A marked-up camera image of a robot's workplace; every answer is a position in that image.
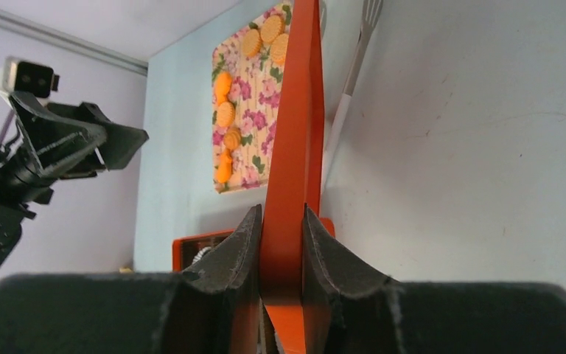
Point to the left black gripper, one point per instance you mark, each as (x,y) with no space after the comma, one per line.
(61,143)

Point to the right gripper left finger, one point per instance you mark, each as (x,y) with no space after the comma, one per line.
(210,307)

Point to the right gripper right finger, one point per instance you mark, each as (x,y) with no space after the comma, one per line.
(351,307)

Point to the orange tin box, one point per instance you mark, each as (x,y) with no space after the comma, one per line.
(189,250)

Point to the orange tin lid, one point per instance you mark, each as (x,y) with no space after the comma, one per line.
(280,262)

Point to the metal tongs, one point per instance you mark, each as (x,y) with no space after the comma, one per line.
(371,12)

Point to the white paper cup back-right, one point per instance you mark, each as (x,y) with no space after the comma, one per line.
(201,253)

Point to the round orange cookie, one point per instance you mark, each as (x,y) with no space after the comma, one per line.
(225,114)
(272,27)
(232,138)
(251,43)
(278,49)

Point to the orange fish cookie top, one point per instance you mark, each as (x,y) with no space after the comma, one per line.
(222,87)

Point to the floral tray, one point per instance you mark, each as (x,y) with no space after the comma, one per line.
(255,93)

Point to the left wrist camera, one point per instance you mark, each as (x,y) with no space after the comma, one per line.
(18,74)

